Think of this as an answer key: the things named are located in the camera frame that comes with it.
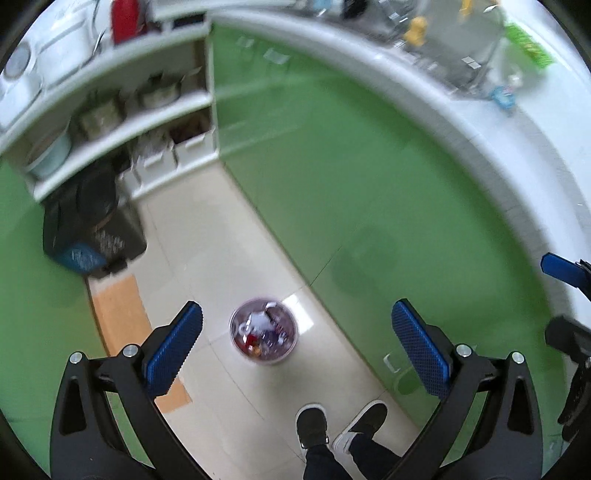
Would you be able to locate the steel cooking pot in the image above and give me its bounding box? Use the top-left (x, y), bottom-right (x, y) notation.
top-left (136, 67), bottom-right (202, 110)

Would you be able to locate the green plastic basket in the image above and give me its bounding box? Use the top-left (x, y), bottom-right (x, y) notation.
top-left (505, 23), bottom-right (554, 69)

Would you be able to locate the green cabinet door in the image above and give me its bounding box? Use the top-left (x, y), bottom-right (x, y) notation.
top-left (211, 25), bottom-right (566, 416)

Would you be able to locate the clear soap dispenser bottle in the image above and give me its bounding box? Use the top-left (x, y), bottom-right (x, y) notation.
top-left (489, 73), bottom-right (523, 112)

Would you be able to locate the orange floor mat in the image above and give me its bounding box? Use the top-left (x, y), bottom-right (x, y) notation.
top-left (91, 274), bottom-right (192, 414)

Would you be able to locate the black shoe left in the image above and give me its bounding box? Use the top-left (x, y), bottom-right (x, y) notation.
top-left (295, 403), bottom-right (329, 453)

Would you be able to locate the yellow sponge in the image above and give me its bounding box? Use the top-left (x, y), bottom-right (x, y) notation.
top-left (404, 16), bottom-right (428, 47)

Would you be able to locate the black shoe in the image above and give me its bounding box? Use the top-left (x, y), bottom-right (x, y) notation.
top-left (295, 403), bottom-right (329, 453)
top-left (332, 400), bottom-right (388, 455)

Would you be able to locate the light blue pot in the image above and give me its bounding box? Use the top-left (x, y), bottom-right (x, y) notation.
top-left (23, 123), bottom-right (73, 180)

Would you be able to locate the black shoe right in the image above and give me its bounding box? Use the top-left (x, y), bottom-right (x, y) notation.
top-left (332, 400), bottom-right (388, 455)

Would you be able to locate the white storage drawer box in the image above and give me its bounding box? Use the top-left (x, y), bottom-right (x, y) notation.
top-left (118, 128), bottom-right (218, 200)

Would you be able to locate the white rice cooker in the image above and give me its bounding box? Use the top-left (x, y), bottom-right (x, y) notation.
top-left (1, 1), bottom-right (98, 132)

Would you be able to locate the round trash bin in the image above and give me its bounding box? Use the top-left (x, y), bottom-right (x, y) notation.
top-left (229, 297), bottom-right (300, 365)

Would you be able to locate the steel kitchen sink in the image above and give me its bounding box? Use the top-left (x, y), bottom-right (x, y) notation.
top-left (370, 4), bottom-right (505, 91)

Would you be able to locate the red kettle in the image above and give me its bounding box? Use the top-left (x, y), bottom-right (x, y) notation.
top-left (110, 0), bottom-right (146, 45)

